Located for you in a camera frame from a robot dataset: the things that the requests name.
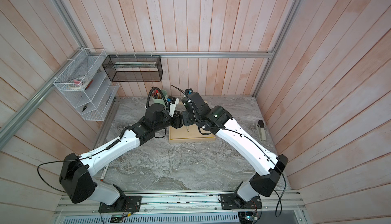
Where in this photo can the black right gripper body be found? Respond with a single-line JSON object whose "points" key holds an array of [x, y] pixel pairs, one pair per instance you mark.
{"points": [[188, 119]]}

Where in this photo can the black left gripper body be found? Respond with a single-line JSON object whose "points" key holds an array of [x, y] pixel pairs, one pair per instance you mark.
{"points": [[175, 121]]}

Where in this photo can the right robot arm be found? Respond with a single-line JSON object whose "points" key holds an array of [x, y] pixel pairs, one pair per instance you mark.
{"points": [[269, 167]]}

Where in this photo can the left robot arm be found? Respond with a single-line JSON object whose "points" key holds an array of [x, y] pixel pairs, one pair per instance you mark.
{"points": [[77, 171]]}

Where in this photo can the wooden jewelry stand tray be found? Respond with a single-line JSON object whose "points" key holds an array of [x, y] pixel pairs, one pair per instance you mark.
{"points": [[187, 134]]}

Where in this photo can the green pencil cup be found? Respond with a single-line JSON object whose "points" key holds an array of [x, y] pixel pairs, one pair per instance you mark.
{"points": [[159, 96]]}

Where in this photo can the grey stapler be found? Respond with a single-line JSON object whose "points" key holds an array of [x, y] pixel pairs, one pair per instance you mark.
{"points": [[261, 130]]}

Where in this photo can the red white marker pen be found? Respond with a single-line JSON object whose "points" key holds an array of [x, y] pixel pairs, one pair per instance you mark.
{"points": [[104, 172]]}

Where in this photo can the tape roll on shelf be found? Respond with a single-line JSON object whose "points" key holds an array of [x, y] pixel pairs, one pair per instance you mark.
{"points": [[79, 83]]}

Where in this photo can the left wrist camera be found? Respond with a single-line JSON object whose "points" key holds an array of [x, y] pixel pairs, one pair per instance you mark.
{"points": [[172, 102]]}

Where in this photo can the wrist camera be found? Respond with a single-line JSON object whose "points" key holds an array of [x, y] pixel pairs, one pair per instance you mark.
{"points": [[172, 102], [188, 92]]}

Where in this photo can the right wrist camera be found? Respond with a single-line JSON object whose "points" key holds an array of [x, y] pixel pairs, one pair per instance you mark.
{"points": [[188, 92]]}

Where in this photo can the black mesh wall basket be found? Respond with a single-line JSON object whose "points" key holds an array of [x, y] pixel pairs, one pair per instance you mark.
{"points": [[133, 68]]}

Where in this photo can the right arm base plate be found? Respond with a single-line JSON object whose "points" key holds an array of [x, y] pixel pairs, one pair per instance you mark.
{"points": [[231, 201]]}

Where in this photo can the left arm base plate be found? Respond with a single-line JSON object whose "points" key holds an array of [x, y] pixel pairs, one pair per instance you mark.
{"points": [[125, 204]]}

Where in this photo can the white wire wall shelf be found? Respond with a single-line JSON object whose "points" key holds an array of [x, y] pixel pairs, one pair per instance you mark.
{"points": [[94, 102]]}

